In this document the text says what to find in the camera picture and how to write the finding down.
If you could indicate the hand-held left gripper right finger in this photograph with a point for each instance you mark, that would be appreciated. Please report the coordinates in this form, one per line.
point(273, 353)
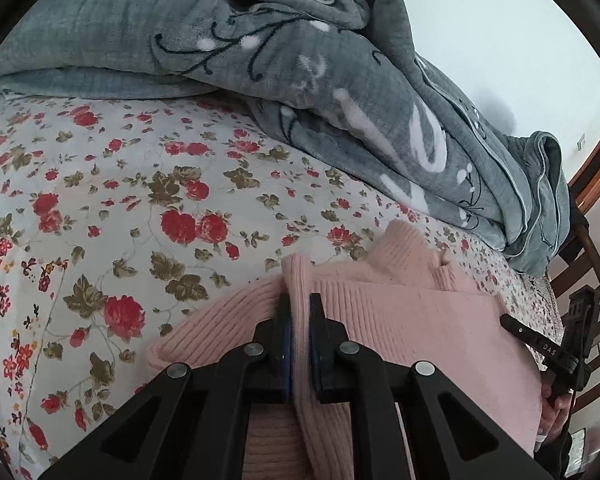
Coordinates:
point(316, 355)

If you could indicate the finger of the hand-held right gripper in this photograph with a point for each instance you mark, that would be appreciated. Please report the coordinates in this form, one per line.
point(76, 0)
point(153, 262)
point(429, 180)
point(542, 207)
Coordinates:
point(530, 337)
point(582, 320)

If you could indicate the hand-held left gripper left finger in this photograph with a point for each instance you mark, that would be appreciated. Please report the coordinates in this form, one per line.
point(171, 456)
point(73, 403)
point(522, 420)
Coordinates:
point(286, 355)

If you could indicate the pink knit sweater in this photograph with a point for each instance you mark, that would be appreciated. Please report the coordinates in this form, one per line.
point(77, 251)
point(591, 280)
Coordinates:
point(420, 335)

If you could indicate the person's right hand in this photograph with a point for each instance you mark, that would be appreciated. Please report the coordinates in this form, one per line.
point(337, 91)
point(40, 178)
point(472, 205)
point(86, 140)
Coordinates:
point(552, 417)

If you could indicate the floral bed sheet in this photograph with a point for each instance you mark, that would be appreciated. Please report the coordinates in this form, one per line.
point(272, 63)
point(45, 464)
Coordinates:
point(130, 185)

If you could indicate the grey floral blanket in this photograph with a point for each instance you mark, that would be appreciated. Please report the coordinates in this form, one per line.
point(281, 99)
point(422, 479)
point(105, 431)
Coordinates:
point(280, 60)

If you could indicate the white light switch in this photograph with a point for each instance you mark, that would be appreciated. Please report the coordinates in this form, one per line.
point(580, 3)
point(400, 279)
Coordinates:
point(581, 141)

